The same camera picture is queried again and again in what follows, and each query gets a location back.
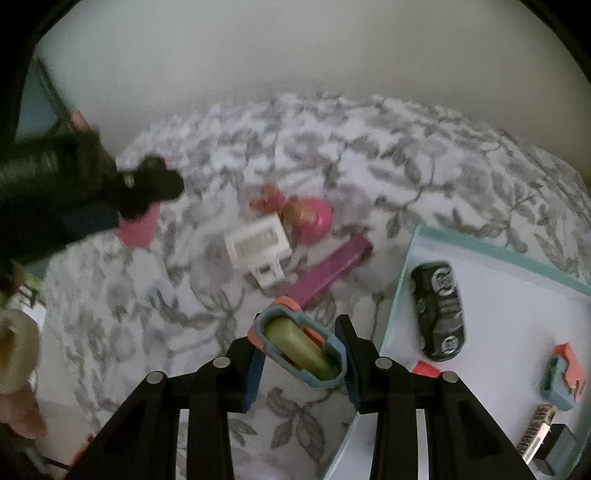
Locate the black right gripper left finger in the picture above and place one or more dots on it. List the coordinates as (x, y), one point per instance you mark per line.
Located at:
(141, 439)

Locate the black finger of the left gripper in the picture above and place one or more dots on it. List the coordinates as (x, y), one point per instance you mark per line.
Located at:
(56, 191)

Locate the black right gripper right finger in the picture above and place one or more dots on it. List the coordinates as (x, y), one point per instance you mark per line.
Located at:
(463, 439)

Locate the red white tube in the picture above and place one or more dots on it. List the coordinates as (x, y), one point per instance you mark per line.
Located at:
(425, 369)

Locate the pink smartwatch black screen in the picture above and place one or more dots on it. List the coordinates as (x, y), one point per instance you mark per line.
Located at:
(138, 226)

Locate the large orange blue toy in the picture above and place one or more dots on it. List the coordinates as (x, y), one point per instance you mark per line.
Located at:
(299, 344)

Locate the white plastic frame piece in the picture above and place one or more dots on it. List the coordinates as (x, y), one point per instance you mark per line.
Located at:
(258, 248)

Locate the gold rectangular lighter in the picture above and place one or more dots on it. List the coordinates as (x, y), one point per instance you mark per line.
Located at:
(536, 432)

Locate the person's left hand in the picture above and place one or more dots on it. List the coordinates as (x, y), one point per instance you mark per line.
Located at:
(19, 411)

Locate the small orange blue toy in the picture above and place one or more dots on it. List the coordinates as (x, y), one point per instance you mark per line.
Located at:
(564, 380)

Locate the teal shallow cardboard box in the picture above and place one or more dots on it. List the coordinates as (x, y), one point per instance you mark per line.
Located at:
(516, 311)

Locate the black toy car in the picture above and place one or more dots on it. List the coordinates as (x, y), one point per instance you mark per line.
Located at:
(439, 310)

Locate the white tape roll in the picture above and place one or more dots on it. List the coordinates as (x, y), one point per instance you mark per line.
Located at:
(19, 350)

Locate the floral grey white bedspread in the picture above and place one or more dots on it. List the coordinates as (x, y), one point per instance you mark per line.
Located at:
(385, 166)

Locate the purple rectangular bar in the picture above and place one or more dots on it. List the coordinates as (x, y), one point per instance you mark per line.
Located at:
(320, 277)

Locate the pink puppy figurine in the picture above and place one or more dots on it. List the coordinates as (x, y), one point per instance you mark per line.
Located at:
(308, 218)

